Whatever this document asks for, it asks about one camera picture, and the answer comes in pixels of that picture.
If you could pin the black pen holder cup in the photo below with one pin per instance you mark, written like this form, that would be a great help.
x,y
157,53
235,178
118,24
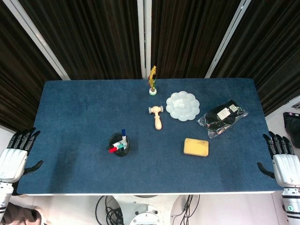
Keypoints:
x,y
122,152

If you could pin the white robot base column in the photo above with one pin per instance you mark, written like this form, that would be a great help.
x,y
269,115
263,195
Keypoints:
x,y
145,211

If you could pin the black item in plastic bag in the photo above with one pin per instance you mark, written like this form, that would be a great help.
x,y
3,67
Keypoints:
x,y
220,119

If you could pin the green marker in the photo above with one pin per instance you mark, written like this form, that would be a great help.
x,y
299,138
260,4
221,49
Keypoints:
x,y
120,146

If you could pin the wooden massage hammer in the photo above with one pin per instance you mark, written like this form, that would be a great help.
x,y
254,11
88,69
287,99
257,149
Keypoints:
x,y
157,119

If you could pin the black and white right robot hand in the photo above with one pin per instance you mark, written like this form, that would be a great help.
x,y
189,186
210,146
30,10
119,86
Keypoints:
x,y
286,167

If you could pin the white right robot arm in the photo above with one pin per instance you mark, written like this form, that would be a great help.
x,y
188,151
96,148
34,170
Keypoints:
x,y
291,206

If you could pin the feather shuttlecock with white base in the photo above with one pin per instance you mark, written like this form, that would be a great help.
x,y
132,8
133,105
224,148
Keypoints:
x,y
152,80

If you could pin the white frame post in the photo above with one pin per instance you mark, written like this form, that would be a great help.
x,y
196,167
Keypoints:
x,y
227,37
144,37
37,39

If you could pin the blue marker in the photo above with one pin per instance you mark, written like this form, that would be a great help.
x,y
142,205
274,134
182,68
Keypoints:
x,y
124,137

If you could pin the red-capped white marker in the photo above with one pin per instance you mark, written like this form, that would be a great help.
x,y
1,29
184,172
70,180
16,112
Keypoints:
x,y
113,149

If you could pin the yellow sponge block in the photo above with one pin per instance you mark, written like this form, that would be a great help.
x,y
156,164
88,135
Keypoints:
x,y
196,147

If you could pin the white flower-shaped paint palette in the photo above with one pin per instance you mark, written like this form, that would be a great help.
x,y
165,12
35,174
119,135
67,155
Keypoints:
x,y
182,106

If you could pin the blue felt table mat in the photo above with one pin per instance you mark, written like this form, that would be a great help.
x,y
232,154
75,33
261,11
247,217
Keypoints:
x,y
82,105

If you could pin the black box device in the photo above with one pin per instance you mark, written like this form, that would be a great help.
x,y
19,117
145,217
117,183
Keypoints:
x,y
292,125

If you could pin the dark pleated curtain panel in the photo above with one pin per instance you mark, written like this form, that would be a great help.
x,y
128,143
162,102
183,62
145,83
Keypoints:
x,y
14,77
269,47
93,35
187,35

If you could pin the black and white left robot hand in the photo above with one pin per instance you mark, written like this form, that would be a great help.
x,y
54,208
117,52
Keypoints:
x,y
12,161

